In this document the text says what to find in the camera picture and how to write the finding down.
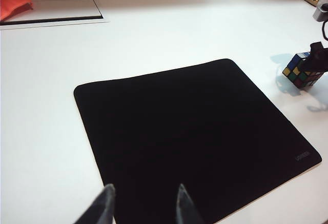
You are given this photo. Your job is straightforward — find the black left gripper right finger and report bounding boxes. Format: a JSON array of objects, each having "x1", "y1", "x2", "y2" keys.
[{"x1": 175, "y1": 183, "x2": 206, "y2": 224}]

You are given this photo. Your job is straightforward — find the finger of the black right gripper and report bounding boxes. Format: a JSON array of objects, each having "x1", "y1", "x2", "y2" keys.
[{"x1": 303, "y1": 41, "x2": 328, "y2": 75}]

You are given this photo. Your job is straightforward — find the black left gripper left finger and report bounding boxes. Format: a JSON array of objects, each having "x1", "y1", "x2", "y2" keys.
[{"x1": 74, "y1": 183, "x2": 116, "y2": 224}]

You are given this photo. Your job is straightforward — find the multicoloured puzzle cube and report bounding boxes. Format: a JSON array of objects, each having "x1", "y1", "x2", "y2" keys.
[{"x1": 282, "y1": 52, "x2": 325, "y2": 89}]

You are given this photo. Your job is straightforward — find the black mouse pad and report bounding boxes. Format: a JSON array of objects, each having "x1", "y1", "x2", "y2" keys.
[{"x1": 73, "y1": 58, "x2": 322, "y2": 224}]

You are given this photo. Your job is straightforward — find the orange cloth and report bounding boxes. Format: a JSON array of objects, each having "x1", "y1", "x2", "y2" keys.
[{"x1": 0, "y1": 0, "x2": 34, "y2": 22}]

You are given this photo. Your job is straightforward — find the black camera cable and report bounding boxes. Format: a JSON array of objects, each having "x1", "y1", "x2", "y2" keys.
[{"x1": 319, "y1": 21, "x2": 328, "y2": 42}]

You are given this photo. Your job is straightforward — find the grey camera box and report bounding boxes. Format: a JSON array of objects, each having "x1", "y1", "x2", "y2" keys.
[{"x1": 312, "y1": 2, "x2": 328, "y2": 23}]

